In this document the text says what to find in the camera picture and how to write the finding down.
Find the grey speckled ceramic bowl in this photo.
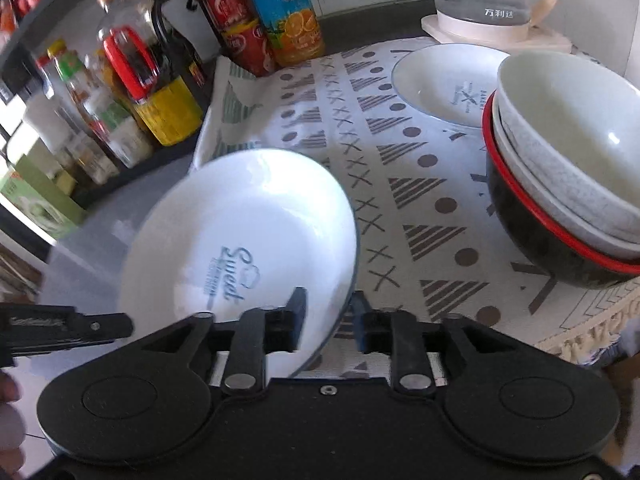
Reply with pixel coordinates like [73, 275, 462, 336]
[496, 51, 640, 241]

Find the green carton box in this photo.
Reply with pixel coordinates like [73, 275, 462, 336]
[0, 157, 85, 242]

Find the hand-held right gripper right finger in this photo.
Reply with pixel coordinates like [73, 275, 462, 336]
[352, 291, 526, 396]

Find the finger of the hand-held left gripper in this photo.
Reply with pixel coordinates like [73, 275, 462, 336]
[75, 312, 134, 345]

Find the green label sauce bottle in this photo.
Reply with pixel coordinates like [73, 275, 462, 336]
[47, 39, 121, 161]

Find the white plate script print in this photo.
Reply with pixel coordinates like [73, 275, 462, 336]
[117, 149, 361, 381]

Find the patterned fringed table cloth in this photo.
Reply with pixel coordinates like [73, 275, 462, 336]
[192, 36, 640, 382]

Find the cream kettle base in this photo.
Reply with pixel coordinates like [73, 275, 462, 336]
[420, 10, 574, 54]

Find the white plate cross print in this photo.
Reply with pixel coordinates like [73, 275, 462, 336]
[391, 44, 512, 129]

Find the red and black bowl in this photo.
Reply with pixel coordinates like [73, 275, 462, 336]
[481, 87, 640, 292]

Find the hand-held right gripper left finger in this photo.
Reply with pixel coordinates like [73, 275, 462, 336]
[129, 287, 308, 396]

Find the black metal shelf rack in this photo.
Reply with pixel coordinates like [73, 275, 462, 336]
[0, 0, 202, 78]

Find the orange juice bottle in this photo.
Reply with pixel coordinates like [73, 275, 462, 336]
[237, 0, 327, 67]

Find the small white jar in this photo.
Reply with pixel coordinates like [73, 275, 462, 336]
[107, 112, 154, 169]

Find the white bottle red cap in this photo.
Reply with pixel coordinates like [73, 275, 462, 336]
[21, 57, 68, 163]

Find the white ceramic bowl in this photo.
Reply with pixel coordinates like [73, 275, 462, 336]
[492, 97, 640, 262]

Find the person's left hand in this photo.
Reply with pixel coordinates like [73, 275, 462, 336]
[0, 371, 27, 476]

